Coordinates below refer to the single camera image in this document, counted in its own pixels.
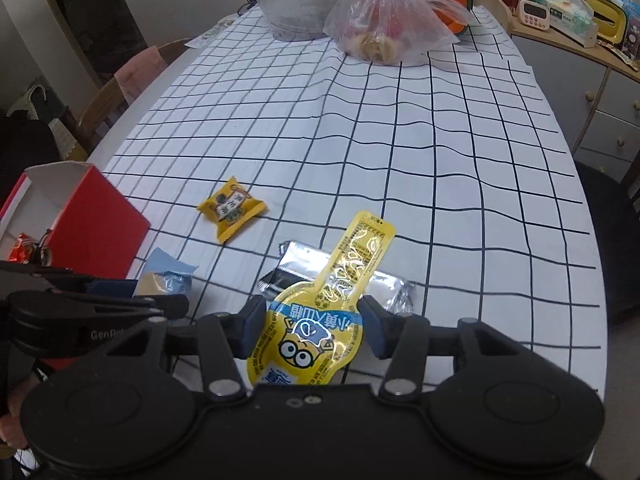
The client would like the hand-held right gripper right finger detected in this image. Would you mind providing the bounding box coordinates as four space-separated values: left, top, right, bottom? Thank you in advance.
357 296 539 402

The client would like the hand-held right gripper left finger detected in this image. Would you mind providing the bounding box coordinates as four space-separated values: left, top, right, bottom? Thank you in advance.
107 296 268 402

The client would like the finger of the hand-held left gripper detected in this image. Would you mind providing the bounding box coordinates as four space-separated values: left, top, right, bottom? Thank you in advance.
50 272 142 297
99 294 190 319

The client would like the light blue snack packet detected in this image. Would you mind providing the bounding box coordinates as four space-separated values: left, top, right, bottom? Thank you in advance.
134 247 199 297

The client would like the yellow jelly pouch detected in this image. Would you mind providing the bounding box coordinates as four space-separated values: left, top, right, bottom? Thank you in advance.
247 209 398 389

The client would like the red cardboard box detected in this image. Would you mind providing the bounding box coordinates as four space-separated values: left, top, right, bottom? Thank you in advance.
0 161 151 282

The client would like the person's left hand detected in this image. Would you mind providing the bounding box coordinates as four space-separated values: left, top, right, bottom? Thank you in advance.
0 379 29 462

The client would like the silver foil packet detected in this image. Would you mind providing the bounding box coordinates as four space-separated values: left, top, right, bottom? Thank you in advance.
257 239 416 314

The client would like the small yellow snack packet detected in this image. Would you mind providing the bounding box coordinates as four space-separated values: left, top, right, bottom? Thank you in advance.
195 175 269 245

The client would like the dark clothing pile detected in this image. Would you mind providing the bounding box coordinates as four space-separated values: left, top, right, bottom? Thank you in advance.
0 77 68 197

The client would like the white grid tablecloth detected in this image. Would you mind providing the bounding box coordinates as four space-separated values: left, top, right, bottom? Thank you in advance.
30 2 608 396

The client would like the pink cloth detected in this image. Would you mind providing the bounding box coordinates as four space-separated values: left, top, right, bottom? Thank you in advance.
113 45 169 107

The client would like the wooden chair with black cushion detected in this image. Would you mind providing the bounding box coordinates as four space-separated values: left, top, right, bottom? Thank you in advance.
574 159 640 327

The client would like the white paper sheet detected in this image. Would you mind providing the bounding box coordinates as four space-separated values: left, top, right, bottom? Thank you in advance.
186 16 237 51

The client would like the dark framed panel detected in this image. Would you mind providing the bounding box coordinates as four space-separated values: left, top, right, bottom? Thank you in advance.
29 0 152 87

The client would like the grey cabinet with wooden top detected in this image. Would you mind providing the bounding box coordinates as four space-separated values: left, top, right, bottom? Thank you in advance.
472 0 640 184

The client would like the clear plastic bag with food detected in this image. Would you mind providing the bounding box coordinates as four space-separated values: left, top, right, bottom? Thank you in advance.
323 0 471 67

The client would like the white digital timer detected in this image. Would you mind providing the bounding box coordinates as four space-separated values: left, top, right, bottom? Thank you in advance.
517 0 551 31

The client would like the white tissue pack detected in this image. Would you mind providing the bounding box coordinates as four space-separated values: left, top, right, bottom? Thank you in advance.
542 0 599 49

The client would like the yellow tissue box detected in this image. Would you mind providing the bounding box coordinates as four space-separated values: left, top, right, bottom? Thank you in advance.
579 0 632 44

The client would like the blue printed box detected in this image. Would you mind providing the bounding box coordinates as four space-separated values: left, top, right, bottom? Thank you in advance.
612 0 640 59

